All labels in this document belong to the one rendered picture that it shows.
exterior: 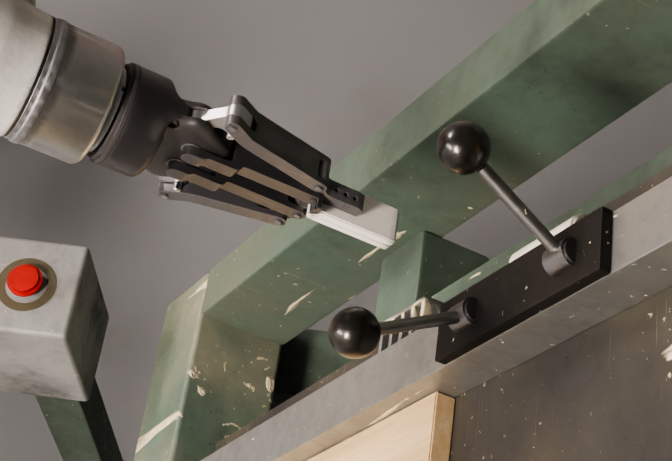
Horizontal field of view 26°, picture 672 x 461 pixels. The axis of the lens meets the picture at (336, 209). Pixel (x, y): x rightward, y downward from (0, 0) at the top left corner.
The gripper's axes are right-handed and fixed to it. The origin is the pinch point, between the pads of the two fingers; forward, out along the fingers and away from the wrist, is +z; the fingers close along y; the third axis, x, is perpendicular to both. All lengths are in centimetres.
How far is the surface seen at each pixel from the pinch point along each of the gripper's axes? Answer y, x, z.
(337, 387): 21.7, 3.2, 11.7
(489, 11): 119, -139, 83
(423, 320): -0.5, 6.7, 6.8
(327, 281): 39.3, -16.9, 17.6
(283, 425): 31.6, 3.9, 11.7
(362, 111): 131, -111, 64
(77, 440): 98, -14, 13
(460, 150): -13.2, 0.6, 0.8
